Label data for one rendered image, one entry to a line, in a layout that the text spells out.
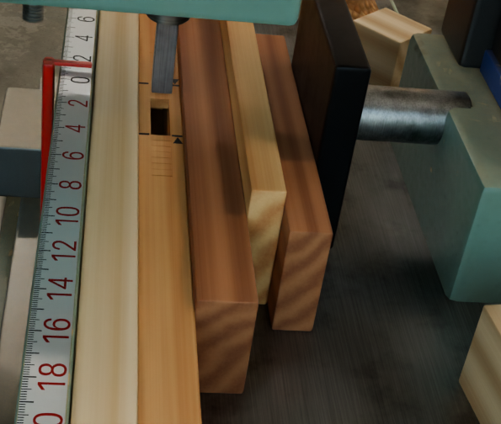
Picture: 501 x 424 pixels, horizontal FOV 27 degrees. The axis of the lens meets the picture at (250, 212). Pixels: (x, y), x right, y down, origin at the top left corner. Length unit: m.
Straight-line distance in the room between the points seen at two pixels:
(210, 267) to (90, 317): 0.05
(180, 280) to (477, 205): 0.13
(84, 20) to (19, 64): 1.99
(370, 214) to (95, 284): 0.18
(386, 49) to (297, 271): 0.22
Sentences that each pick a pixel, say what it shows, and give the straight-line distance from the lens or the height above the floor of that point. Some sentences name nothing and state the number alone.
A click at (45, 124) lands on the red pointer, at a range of 0.48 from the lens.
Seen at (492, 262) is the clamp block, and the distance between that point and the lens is 0.45.
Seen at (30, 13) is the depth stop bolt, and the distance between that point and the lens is 0.51.
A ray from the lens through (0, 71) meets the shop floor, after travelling 2.47.
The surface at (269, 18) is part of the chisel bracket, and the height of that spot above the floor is 1.00.
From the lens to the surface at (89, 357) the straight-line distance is 0.33.
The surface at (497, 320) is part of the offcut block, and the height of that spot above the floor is 0.94.
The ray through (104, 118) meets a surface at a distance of 0.45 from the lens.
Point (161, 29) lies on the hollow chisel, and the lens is 0.46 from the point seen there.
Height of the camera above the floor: 1.18
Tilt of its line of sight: 35 degrees down
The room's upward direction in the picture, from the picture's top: 9 degrees clockwise
